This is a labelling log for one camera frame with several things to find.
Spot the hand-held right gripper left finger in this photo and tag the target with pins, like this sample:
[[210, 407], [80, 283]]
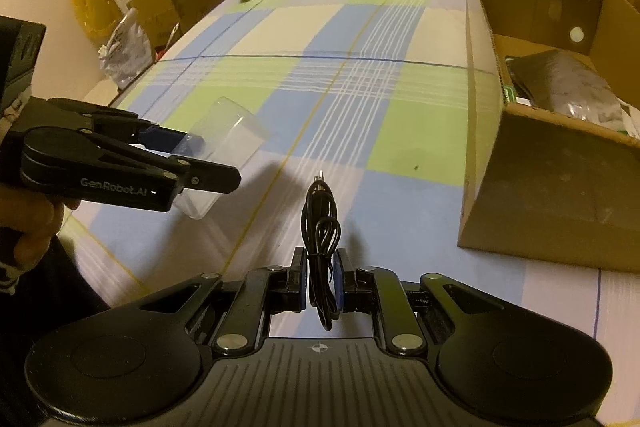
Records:
[[297, 277]]

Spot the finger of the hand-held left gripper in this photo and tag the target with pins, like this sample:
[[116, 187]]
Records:
[[210, 179], [165, 138]]

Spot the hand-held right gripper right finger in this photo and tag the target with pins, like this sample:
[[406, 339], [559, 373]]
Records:
[[341, 277]]

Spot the clear plastic tray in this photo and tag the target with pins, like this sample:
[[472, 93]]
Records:
[[235, 132]]

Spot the brown cardboard box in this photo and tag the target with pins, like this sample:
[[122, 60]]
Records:
[[540, 187]]

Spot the silver green snack pouch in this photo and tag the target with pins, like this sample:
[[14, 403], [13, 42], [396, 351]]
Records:
[[570, 82]]

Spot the checked cloth desktop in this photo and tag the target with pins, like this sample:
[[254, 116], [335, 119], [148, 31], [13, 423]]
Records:
[[400, 107]]

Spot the person's left hand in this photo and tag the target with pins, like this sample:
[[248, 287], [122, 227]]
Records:
[[35, 222]]

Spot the small orange cap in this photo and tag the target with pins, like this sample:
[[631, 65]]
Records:
[[159, 54]]

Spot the crumpled silver foil bag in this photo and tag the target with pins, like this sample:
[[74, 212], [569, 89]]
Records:
[[125, 52]]

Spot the carton with white hanger card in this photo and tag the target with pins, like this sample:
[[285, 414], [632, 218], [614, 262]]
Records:
[[150, 17]]

